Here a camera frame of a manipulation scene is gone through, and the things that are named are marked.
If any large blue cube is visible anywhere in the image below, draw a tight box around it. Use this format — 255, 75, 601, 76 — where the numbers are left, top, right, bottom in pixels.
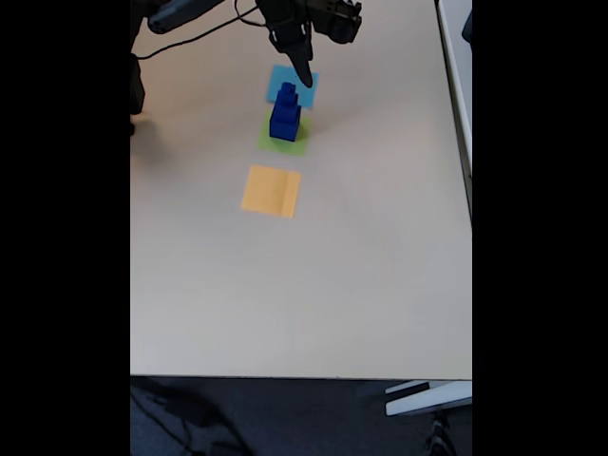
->
269, 111, 302, 143

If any blue paper square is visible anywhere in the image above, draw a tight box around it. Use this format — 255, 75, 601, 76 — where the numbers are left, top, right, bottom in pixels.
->
265, 65, 320, 110

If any green paper square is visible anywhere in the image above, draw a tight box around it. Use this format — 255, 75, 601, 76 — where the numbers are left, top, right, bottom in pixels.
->
257, 113, 314, 158

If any orange paper square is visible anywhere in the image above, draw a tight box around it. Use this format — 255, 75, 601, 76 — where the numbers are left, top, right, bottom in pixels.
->
240, 163, 303, 219

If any white table foot bar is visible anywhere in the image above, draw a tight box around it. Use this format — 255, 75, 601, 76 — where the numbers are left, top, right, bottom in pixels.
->
383, 380, 473, 417

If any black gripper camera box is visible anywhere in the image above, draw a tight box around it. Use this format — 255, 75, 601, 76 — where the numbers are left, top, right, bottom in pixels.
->
311, 0, 364, 46

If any black floor cable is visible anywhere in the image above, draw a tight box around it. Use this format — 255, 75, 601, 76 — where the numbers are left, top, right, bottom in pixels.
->
130, 379, 248, 456

